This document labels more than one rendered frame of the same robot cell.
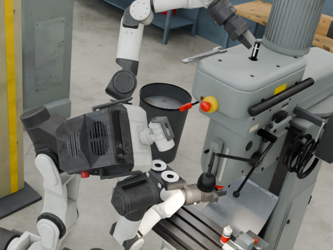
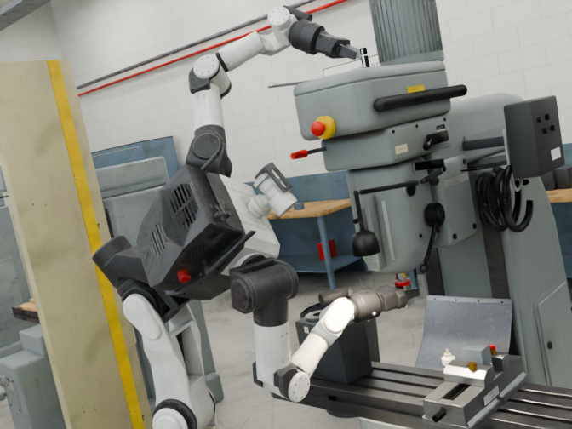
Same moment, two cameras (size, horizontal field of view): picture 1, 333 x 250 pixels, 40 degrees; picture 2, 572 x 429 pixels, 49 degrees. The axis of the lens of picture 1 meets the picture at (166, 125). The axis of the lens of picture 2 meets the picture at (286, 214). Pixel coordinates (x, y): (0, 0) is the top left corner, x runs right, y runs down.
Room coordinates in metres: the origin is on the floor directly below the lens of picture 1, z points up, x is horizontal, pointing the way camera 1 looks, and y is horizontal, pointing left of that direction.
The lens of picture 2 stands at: (-0.18, -0.20, 1.77)
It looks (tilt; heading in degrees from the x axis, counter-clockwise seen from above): 7 degrees down; 7
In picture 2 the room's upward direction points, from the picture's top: 11 degrees counter-clockwise
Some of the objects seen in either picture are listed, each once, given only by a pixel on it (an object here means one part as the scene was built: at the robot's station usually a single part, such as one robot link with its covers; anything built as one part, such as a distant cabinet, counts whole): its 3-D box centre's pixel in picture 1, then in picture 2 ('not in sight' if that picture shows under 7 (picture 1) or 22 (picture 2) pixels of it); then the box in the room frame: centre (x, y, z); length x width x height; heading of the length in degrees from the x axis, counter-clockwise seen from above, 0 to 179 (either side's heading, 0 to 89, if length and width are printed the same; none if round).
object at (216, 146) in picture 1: (212, 161); (371, 232); (1.59, -0.22, 1.45); 0.04 x 0.04 x 0.21; 53
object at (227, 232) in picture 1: (226, 233); (449, 366); (1.66, -0.38, 0.99); 0.04 x 0.04 x 0.11
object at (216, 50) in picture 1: (204, 55); (299, 82); (1.62, -0.09, 1.89); 0.24 x 0.04 x 0.01; 143
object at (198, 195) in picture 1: (200, 193); (378, 301); (1.63, -0.20, 1.23); 0.13 x 0.12 x 0.10; 29
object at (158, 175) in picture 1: (161, 186); (332, 344); (1.87, -0.03, 1.04); 0.22 x 0.12 x 0.20; 44
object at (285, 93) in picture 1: (283, 94); (423, 97); (1.62, -0.42, 1.79); 0.45 x 0.04 x 0.04; 143
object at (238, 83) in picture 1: (249, 76); (374, 100); (1.69, -0.29, 1.81); 0.47 x 0.26 x 0.16; 143
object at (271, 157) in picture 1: (253, 133); (425, 201); (1.83, -0.40, 1.47); 0.24 x 0.19 x 0.26; 53
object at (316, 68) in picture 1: (297, 80); (460, 129); (2.07, -0.59, 1.66); 0.80 x 0.23 x 0.20; 143
